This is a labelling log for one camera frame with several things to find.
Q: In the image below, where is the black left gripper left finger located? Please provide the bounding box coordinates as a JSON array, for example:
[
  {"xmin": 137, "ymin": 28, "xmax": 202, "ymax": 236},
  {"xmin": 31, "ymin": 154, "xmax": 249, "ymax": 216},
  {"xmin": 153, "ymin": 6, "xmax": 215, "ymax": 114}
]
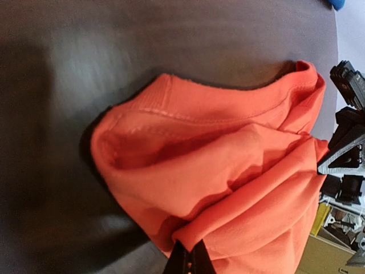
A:
[{"xmin": 163, "ymin": 241, "xmax": 192, "ymax": 274}]

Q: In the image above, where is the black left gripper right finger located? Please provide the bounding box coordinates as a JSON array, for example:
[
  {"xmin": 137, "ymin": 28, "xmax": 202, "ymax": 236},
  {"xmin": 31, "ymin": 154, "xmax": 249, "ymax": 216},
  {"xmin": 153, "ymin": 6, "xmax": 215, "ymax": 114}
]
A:
[{"xmin": 191, "ymin": 240, "xmax": 216, "ymax": 274}]

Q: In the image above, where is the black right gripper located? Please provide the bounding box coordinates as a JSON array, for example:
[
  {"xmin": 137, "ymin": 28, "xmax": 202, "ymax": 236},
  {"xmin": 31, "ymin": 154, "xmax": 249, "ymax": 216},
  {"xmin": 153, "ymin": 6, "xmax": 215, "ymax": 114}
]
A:
[{"xmin": 317, "ymin": 60, "xmax": 364, "ymax": 175}]

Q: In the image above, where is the orange t-shirt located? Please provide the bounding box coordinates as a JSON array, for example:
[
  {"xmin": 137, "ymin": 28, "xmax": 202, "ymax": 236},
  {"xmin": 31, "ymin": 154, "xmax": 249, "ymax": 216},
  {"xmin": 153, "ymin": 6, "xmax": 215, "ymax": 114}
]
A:
[{"xmin": 90, "ymin": 61, "xmax": 327, "ymax": 273}]

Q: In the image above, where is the blue pleated skirt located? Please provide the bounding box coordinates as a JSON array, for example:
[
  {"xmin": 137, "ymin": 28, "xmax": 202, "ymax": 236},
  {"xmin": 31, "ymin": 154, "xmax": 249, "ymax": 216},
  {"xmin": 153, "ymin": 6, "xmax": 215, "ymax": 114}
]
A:
[{"xmin": 326, "ymin": 0, "xmax": 346, "ymax": 11}]

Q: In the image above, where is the yellow box clutter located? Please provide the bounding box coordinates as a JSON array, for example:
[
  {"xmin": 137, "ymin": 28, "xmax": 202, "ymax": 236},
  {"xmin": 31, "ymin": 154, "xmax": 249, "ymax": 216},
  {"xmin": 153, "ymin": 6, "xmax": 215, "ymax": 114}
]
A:
[{"xmin": 310, "ymin": 203, "xmax": 331, "ymax": 236}]

